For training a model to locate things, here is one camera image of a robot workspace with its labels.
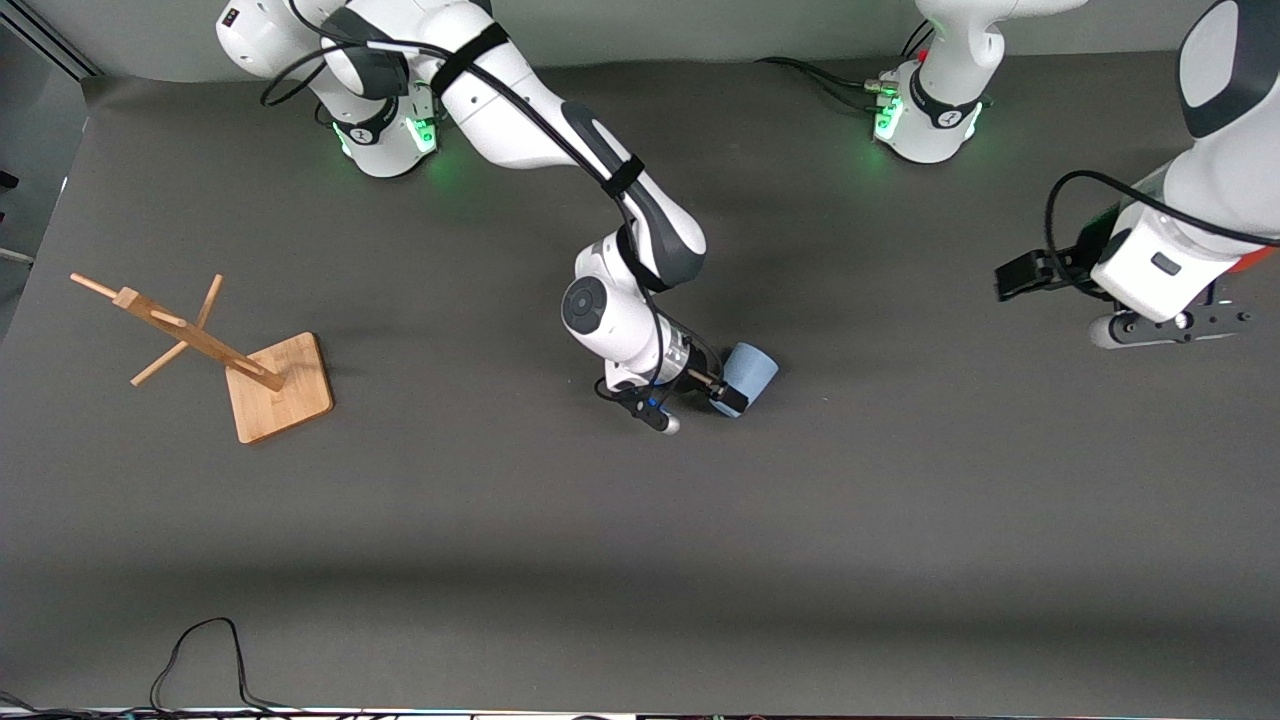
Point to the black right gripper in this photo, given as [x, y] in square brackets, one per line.
[706, 379]

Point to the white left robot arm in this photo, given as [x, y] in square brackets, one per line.
[1230, 170]

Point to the grey metal frame rail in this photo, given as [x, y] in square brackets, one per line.
[60, 42]

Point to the wooden cup rack stand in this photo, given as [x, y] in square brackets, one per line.
[280, 400]

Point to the short wooden dowel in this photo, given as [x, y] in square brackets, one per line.
[705, 379]

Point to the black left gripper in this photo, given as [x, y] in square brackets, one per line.
[1072, 262]

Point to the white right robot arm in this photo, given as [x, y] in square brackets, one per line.
[520, 110]

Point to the light blue plastic cup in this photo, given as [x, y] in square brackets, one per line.
[750, 368]

